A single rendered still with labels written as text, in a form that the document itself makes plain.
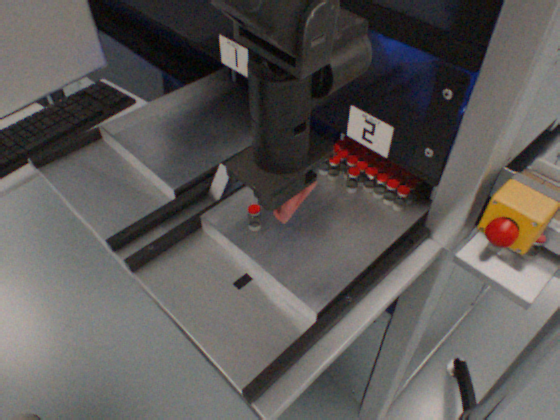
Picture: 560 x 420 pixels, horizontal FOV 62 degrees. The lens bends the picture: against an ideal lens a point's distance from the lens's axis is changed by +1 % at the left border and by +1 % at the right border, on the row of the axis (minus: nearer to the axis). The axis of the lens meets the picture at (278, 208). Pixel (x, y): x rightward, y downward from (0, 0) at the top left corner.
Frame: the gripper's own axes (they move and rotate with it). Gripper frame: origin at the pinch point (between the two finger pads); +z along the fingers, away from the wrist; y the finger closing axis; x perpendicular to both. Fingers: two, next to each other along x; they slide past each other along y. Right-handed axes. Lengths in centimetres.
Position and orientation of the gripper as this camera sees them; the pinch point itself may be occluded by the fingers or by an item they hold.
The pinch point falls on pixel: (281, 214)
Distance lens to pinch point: 54.2
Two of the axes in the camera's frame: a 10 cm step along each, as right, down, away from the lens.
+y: 7.2, -5.2, 4.7
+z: 0.1, 6.8, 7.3
